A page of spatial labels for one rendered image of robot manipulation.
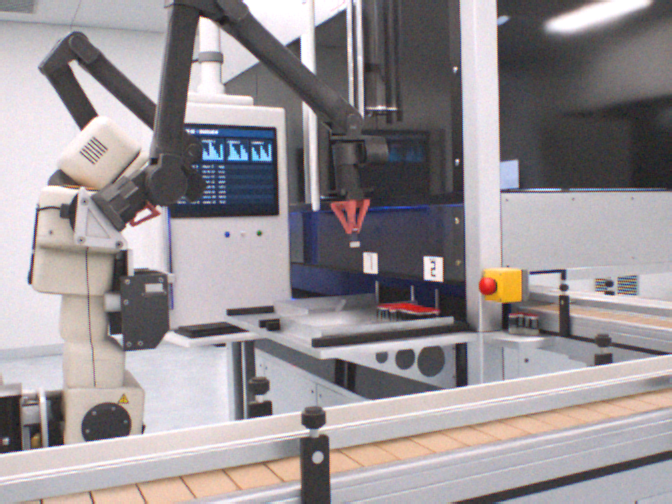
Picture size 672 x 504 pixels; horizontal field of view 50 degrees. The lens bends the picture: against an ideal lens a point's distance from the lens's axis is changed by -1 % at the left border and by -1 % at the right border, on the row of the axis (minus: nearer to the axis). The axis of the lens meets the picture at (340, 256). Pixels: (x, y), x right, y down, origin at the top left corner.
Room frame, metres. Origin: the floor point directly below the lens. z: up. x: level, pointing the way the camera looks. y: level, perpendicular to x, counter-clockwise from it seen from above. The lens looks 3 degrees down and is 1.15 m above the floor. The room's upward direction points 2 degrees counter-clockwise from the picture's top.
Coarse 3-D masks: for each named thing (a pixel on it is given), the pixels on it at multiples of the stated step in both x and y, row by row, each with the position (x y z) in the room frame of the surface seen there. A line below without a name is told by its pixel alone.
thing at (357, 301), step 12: (276, 300) 2.16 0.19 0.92; (288, 300) 2.17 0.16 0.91; (300, 300) 2.19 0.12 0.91; (312, 300) 2.21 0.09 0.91; (324, 300) 2.23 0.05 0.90; (336, 300) 2.24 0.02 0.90; (348, 300) 2.26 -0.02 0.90; (360, 300) 2.28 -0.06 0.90; (372, 300) 2.30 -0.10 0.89; (276, 312) 2.14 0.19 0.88; (288, 312) 2.05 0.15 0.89; (300, 312) 1.97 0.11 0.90; (312, 312) 1.93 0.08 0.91
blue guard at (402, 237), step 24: (312, 216) 2.53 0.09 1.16; (336, 216) 2.36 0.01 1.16; (384, 216) 2.07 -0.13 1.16; (408, 216) 1.95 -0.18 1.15; (432, 216) 1.85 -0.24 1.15; (456, 216) 1.75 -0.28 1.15; (312, 240) 2.54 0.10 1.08; (336, 240) 2.36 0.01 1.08; (360, 240) 2.21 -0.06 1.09; (384, 240) 2.08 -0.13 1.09; (408, 240) 1.96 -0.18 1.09; (432, 240) 1.85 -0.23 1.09; (456, 240) 1.75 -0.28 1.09; (336, 264) 2.37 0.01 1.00; (360, 264) 2.21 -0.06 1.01; (384, 264) 2.08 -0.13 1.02; (408, 264) 1.96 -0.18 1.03; (456, 264) 1.76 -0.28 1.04
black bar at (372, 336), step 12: (444, 324) 1.69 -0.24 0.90; (456, 324) 1.70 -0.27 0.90; (468, 324) 1.71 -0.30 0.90; (336, 336) 1.57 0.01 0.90; (348, 336) 1.57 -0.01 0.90; (360, 336) 1.59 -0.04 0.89; (372, 336) 1.60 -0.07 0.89; (384, 336) 1.61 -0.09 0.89; (396, 336) 1.62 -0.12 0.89; (408, 336) 1.64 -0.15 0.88; (420, 336) 1.65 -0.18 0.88
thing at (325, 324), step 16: (288, 320) 1.75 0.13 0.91; (304, 320) 1.83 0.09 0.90; (320, 320) 1.85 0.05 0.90; (336, 320) 1.87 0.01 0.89; (352, 320) 1.89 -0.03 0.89; (368, 320) 1.91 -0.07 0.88; (416, 320) 1.67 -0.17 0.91; (432, 320) 1.69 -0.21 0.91; (448, 320) 1.71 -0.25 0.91; (304, 336) 1.66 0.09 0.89; (320, 336) 1.58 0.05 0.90
